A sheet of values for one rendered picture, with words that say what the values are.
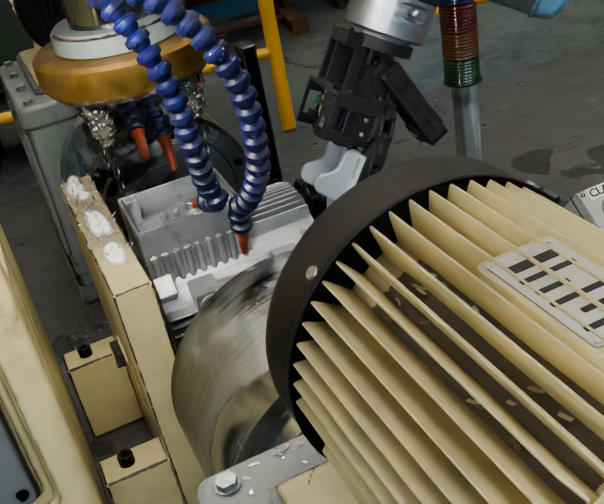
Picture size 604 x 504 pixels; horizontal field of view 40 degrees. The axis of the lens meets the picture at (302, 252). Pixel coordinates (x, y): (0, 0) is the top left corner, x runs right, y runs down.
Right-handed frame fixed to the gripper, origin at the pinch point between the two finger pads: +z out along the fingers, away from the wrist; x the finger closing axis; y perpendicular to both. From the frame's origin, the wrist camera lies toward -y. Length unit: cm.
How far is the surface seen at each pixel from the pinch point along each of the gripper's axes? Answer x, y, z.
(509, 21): -315, -270, -30
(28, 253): -76, 16, 43
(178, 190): -10.6, 15.5, 4.0
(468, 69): -33, -36, -17
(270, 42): -221, -88, 6
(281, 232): -1.6, 5.6, 4.0
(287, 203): -3.9, 4.7, 1.2
